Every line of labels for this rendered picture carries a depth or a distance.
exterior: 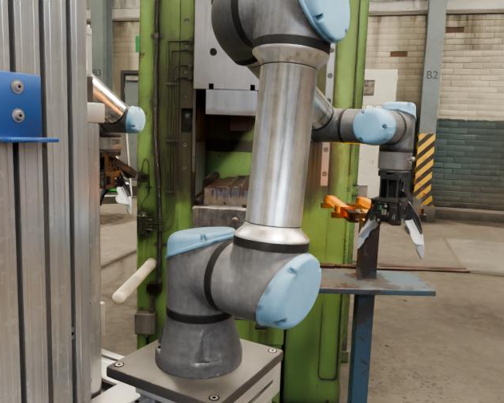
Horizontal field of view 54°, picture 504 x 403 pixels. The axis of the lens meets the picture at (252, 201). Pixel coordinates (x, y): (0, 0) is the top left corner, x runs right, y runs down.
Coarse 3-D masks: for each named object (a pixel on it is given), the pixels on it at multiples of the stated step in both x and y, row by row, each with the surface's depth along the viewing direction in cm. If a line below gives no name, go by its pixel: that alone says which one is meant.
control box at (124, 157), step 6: (126, 138) 191; (126, 144) 190; (120, 150) 188; (126, 150) 189; (120, 156) 187; (126, 156) 188; (126, 162) 187; (108, 192) 180; (114, 192) 181; (108, 198) 182; (114, 198) 182
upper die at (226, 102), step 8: (208, 96) 191; (216, 96) 191; (224, 96) 191; (232, 96) 191; (240, 96) 190; (248, 96) 190; (256, 96) 190; (208, 104) 192; (216, 104) 191; (224, 104) 191; (232, 104) 191; (240, 104) 191; (248, 104) 191; (256, 104) 190; (208, 112) 192; (216, 112) 192; (224, 112) 192; (232, 112) 191; (240, 112) 191; (248, 112) 191
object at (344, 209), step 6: (330, 198) 180; (336, 198) 180; (330, 204) 179; (336, 204) 169; (342, 204) 167; (342, 210) 156; (348, 210) 151; (354, 210) 151; (342, 216) 156; (348, 216) 153; (354, 216) 147; (354, 222) 148
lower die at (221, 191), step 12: (216, 180) 229; (228, 180) 221; (204, 192) 196; (216, 192) 196; (228, 192) 196; (240, 192) 196; (204, 204) 197; (216, 204) 197; (228, 204) 197; (240, 204) 196
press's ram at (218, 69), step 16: (208, 0) 186; (208, 16) 187; (208, 32) 188; (208, 48) 189; (208, 64) 189; (224, 64) 189; (208, 80) 190; (224, 80) 190; (240, 80) 190; (256, 80) 189
